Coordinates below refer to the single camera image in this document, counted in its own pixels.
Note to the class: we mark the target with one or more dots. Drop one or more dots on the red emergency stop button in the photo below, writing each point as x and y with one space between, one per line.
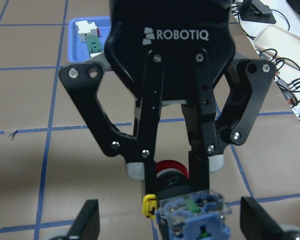
182 212

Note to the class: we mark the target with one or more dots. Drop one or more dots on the blue plastic tray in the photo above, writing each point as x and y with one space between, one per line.
77 51

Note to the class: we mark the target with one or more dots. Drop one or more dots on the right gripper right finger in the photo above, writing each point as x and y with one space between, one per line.
255 223

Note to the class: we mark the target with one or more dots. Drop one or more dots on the white circuit breaker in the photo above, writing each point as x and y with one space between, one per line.
85 29

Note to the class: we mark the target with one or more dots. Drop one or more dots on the beige plastic tray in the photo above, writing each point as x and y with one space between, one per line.
286 43

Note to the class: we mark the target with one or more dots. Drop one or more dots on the black power adapter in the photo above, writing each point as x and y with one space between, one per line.
256 11

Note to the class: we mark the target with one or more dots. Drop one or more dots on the green terminal block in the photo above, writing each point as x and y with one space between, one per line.
93 44

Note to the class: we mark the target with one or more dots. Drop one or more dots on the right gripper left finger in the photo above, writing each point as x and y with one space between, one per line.
87 223

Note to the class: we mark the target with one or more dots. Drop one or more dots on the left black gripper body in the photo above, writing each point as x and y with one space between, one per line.
178 49

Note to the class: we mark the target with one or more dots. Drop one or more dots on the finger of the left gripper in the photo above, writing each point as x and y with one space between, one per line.
208 133
82 81

